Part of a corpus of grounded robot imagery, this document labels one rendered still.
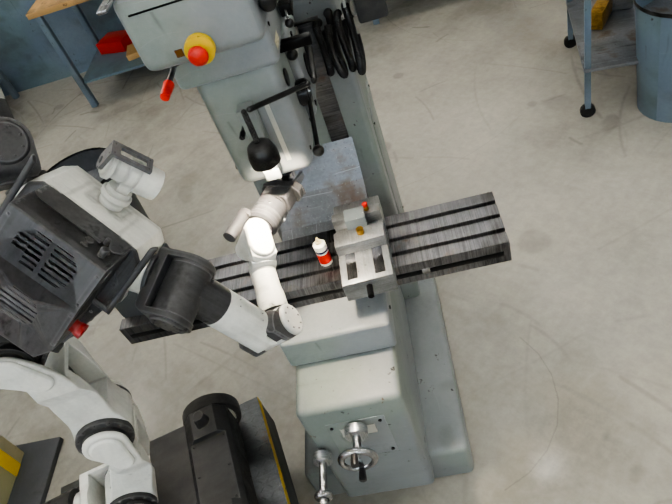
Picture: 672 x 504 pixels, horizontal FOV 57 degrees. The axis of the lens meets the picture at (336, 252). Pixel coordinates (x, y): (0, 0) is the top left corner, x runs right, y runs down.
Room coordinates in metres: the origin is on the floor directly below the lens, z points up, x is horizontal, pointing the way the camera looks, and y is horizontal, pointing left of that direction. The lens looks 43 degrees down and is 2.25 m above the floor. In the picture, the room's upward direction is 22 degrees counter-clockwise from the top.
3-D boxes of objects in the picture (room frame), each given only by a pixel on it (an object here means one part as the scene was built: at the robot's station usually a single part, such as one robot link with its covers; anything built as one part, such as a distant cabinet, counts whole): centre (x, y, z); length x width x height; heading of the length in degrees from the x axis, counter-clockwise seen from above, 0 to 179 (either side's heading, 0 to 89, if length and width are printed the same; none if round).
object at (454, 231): (1.45, 0.11, 0.87); 1.24 x 0.23 x 0.08; 77
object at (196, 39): (1.21, 0.10, 1.76); 0.06 x 0.02 x 0.06; 77
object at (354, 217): (1.41, -0.09, 1.03); 0.06 x 0.05 x 0.06; 79
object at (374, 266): (1.38, -0.09, 0.97); 0.35 x 0.15 x 0.11; 169
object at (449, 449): (1.68, -0.01, 0.10); 1.20 x 0.60 x 0.20; 167
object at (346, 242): (1.35, -0.08, 1.00); 0.15 x 0.06 x 0.04; 79
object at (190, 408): (1.34, 0.62, 0.50); 0.20 x 0.05 x 0.20; 93
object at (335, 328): (1.44, 0.04, 0.77); 0.50 x 0.35 x 0.12; 167
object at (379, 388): (1.41, 0.05, 0.41); 0.81 x 0.32 x 0.60; 167
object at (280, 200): (1.37, 0.10, 1.23); 0.13 x 0.12 x 0.10; 52
